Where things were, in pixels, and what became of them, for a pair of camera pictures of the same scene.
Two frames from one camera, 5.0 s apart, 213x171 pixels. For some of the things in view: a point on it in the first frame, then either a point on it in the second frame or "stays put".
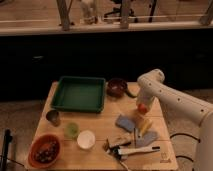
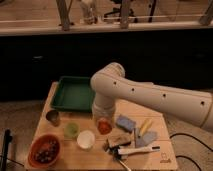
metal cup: [54, 117] stays put
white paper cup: [86, 139] stays put
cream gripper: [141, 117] to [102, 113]
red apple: [142, 109] to [104, 126]
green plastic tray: [79, 94] stays put
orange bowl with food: [43, 151] stays put
